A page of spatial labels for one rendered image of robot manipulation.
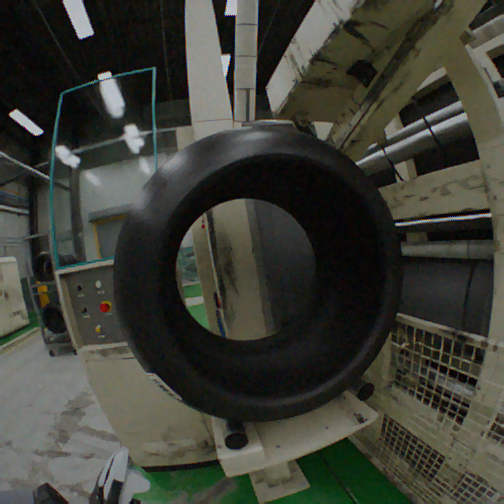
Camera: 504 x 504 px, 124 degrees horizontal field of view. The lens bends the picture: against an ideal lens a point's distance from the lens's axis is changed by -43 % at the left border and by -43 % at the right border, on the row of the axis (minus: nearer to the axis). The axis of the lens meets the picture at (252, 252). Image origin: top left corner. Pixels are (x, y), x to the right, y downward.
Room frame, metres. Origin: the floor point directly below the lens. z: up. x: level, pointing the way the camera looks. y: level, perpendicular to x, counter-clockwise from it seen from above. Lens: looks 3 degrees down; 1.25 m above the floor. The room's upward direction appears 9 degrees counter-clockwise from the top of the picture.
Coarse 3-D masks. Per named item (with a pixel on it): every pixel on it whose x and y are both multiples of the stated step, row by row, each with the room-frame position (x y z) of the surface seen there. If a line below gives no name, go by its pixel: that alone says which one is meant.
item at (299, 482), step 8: (296, 464) 0.83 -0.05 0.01; (256, 472) 0.81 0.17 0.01; (296, 472) 0.77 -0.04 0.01; (296, 480) 0.71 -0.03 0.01; (304, 480) 0.70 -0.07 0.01; (256, 488) 0.69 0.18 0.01; (264, 488) 0.69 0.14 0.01; (272, 488) 0.68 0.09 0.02; (280, 488) 0.67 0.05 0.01; (288, 488) 0.66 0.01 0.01; (296, 488) 0.65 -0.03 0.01; (304, 488) 0.65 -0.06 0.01; (264, 496) 0.62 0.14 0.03; (272, 496) 0.62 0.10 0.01; (280, 496) 0.62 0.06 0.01
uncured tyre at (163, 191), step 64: (256, 128) 0.35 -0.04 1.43; (192, 192) 0.30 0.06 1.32; (256, 192) 0.60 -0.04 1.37; (320, 192) 0.57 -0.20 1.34; (128, 256) 0.28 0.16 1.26; (320, 256) 0.64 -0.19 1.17; (384, 256) 0.38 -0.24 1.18; (128, 320) 0.28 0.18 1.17; (192, 320) 0.55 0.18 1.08; (320, 320) 0.61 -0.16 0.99; (384, 320) 0.37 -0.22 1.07; (192, 384) 0.29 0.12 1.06; (256, 384) 0.48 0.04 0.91; (320, 384) 0.35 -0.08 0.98
